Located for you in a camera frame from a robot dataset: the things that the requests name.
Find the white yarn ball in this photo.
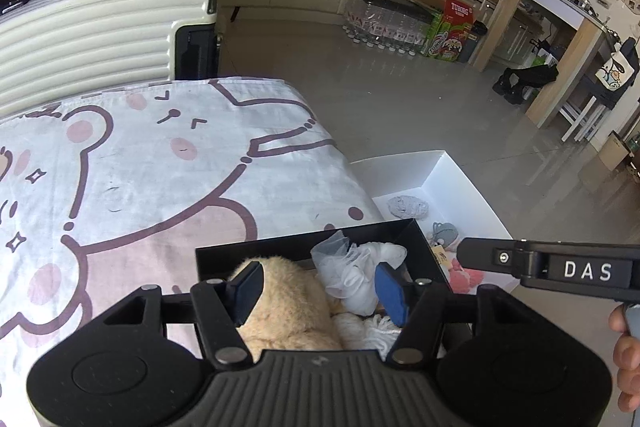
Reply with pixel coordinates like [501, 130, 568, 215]
[332, 312, 401, 350]

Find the grey knit toy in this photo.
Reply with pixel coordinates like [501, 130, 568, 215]
[387, 195, 430, 220]

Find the black trash bin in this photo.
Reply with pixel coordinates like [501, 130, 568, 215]
[457, 21, 488, 65]

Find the cartoon print tote bag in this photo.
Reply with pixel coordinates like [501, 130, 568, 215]
[597, 37, 640, 108]

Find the black cardboard box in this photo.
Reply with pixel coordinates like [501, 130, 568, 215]
[195, 218, 473, 358]

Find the tan plush toy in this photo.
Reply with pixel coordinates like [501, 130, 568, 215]
[227, 257, 343, 363]

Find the green drink carton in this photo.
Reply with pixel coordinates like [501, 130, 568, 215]
[422, 0, 473, 62]

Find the person's right hand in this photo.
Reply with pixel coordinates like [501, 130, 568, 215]
[610, 307, 640, 413]

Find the white mesh bath pouf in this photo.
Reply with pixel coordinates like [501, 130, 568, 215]
[311, 231, 408, 315]

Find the pack of water bottles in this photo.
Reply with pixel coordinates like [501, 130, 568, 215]
[345, 0, 436, 58]

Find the cartoon bear printed blanket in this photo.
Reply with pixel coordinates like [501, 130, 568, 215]
[0, 77, 383, 418]

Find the white ribbed suitcase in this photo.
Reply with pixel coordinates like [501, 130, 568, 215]
[0, 0, 221, 118]

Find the wooden bar counter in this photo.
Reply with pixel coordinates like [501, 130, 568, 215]
[470, 0, 618, 130]

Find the white stool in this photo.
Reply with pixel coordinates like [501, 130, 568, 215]
[555, 82, 606, 142]

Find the white cardboard tray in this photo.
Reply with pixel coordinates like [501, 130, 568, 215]
[350, 150, 513, 298]

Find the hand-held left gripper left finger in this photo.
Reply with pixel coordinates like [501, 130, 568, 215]
[102, 260, 264, 368]

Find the grey plush keychain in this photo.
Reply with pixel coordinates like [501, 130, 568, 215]
[431, 222, 458, 250]

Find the small cardboard box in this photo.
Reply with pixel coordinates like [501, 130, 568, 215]
[597, 132, 631, 170]

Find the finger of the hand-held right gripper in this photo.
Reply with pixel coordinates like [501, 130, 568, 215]
[457, 237, 523, 278]

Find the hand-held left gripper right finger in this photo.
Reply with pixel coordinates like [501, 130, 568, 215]
[374, 261, 528, 365]

